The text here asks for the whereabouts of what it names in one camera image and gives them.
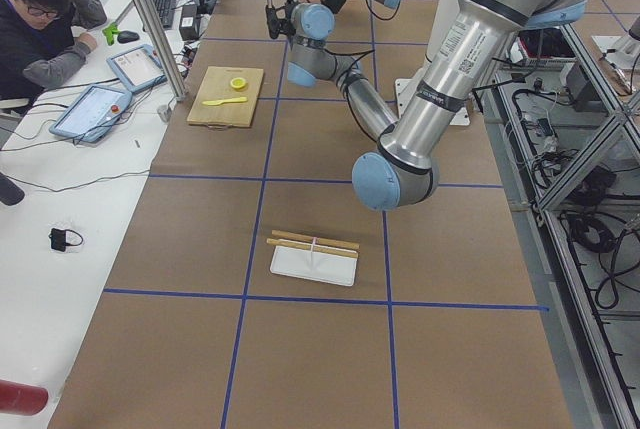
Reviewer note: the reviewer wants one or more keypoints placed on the white rectangular tray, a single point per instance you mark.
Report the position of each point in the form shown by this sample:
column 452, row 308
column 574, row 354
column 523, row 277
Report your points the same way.
column 315, row 265

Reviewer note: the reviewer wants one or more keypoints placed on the bamboo cutting board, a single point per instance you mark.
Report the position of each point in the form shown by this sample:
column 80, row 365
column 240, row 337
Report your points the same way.
column 215, row 85

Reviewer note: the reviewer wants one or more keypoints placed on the yellow lemon slice toy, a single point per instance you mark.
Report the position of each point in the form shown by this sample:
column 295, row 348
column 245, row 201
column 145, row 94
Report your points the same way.
column 238, row 83

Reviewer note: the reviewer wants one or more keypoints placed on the red cylinder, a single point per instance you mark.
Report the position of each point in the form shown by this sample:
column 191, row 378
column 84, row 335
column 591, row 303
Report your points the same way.
column 22, row 399

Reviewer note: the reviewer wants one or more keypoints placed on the black keyboard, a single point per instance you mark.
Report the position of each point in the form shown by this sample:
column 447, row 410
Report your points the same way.
column 165, row 10

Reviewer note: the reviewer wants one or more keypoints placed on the aluminium frame post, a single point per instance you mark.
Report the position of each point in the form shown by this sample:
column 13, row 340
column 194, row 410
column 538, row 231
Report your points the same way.
column 151, row 21

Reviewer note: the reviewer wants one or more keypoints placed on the blue teach pendant tablet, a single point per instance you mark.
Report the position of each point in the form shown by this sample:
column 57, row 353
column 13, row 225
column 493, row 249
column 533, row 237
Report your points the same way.
column 137, row 68

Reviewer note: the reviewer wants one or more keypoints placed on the seated person dark jacket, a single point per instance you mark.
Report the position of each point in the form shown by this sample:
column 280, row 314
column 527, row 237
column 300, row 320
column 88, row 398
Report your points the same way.
column 44, row 43

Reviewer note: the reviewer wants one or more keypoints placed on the wooden towel rack rod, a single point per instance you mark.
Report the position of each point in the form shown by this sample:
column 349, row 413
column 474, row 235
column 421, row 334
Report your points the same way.
column 307, row 239

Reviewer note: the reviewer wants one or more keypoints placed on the black computer mouse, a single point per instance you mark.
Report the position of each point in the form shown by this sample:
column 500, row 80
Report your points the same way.
column 126, row 36

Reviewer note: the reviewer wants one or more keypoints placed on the yellow plastic knife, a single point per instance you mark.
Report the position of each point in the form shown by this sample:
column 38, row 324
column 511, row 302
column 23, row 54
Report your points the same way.
column 219, row 102

